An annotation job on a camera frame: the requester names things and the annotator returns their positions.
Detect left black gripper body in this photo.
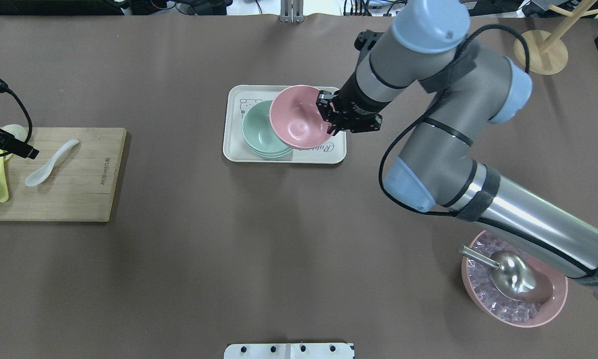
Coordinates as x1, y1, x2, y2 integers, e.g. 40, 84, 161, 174
0, 109, 39, 159

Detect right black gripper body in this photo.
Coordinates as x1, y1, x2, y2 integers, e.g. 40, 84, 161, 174
316, 90, 382, 134

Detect white ceramic spoon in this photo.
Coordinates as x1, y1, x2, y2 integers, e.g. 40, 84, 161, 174
25, 139, 80, 187

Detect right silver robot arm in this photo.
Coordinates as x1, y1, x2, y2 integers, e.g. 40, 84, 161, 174
314, 0, 598, 300

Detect pink ice bowl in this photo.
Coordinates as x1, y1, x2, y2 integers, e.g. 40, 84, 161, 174
461, 229, 569, 328

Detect green stacked bowls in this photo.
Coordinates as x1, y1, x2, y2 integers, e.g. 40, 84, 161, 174
242, 101, 292, 159

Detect wooden cutting board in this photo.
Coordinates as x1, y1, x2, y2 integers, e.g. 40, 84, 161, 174
0, 127, 127, 222

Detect cream rabbit tray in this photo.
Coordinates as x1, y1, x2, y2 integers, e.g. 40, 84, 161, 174
222, 84, 347, 165

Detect wooden mug tree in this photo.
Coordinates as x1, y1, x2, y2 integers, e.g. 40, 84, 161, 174
513, 0, 598, 75

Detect metal ice scoop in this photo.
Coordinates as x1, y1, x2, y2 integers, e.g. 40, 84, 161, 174
458, 245, 554, 304

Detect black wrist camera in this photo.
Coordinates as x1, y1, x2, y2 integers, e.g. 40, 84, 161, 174
354, 29, 384, 53

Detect aluminium frame post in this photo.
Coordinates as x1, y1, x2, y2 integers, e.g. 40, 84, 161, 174
279, 0, 305, 23

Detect black camera cable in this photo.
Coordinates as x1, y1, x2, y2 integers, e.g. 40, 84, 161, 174
378, 24, 531, 217

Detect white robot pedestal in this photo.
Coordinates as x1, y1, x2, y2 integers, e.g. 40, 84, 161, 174
223, 343, 356, 359

